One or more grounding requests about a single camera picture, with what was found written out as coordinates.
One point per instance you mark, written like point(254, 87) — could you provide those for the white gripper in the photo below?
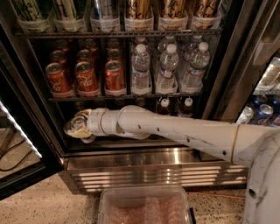
point(94, 122)

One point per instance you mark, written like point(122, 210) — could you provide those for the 7up can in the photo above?
point(81, 120)

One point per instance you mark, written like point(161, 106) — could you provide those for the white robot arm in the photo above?
point(252, 146)

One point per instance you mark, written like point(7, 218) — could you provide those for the front middle coca-cola can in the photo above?
point(86, 79)

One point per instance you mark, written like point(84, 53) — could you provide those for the coca-cola can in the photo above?
point(86, 79)
point(59, 81)
point(115, 84)

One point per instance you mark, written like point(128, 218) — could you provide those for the front left coca-cola can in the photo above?
point(59, 81)

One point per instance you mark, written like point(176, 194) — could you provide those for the front right coca-cola can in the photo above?
point(115, 84)

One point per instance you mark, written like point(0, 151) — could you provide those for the open fridge door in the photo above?
point(22, 119)

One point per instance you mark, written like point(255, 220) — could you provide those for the stainless steel fridge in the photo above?
point(242, 51)

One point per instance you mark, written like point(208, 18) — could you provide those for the pepsi can right compartment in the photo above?
point(262, 115)

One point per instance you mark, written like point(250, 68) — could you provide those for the front left water bottle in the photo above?
point(140, 70)

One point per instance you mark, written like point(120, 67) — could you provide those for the water bottle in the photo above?
point(140, 70)
point(194, 68)
point(168, 63)

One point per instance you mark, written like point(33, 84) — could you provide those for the left brown drink bottle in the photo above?
point(163, 107)

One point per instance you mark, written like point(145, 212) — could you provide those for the brown drink bottle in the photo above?
point(163, 107)
point(185, 107)

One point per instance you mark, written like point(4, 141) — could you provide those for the clear plastic bin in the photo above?
point(162, 204)

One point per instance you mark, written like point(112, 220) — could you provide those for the front middle water bottle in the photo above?
point(168, 63)

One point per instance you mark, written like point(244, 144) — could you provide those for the right brown drink bottle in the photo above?
point(185, 107)

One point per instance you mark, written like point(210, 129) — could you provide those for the front right water bottle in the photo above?
point(194, 68)

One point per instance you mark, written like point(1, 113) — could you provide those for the middle wire shelf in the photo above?
point(125, 97)

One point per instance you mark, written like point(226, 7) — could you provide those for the wire shelf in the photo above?
point(125, 97)
point(114, 34)

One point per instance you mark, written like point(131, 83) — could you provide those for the top wire shelf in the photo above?
point(114, 34)

